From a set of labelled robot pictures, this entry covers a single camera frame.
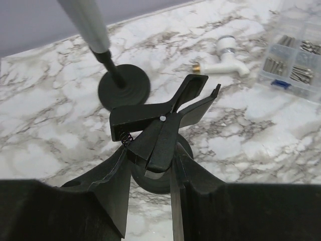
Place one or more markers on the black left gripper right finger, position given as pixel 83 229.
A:
pixel 207 208

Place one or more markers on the grey silver microphone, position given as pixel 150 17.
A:
pixel 87 18

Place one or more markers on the clear screw organizer box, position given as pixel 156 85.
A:
pixel 292 59

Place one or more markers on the black round base stand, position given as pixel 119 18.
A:
pixel 125 84

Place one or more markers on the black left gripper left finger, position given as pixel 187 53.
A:
pixel 92 206

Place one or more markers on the white plastic faucet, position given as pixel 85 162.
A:
pixel 225 47

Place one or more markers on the black clip microphone stand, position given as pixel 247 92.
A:
pixel 150 132

